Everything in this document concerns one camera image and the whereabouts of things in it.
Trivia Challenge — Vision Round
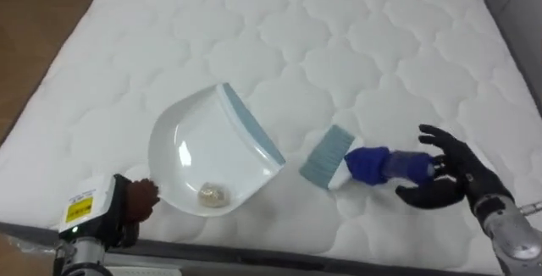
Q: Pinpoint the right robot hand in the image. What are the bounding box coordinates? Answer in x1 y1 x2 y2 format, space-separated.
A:
395 124 515 210

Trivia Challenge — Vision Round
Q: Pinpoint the hand brush with blue-wrapped handle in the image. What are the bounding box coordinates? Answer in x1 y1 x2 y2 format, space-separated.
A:
298 124 436 191

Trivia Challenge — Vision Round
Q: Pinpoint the small foil ball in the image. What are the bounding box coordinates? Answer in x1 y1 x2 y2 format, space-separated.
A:
197 181 232 209

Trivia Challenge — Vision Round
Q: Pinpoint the white dustpan with brown-wrapped handle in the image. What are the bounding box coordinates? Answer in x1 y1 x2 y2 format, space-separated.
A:
124 82 287 225

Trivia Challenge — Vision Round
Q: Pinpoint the grey bed with white mattress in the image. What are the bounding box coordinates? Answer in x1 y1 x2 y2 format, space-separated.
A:
0 0 542 276

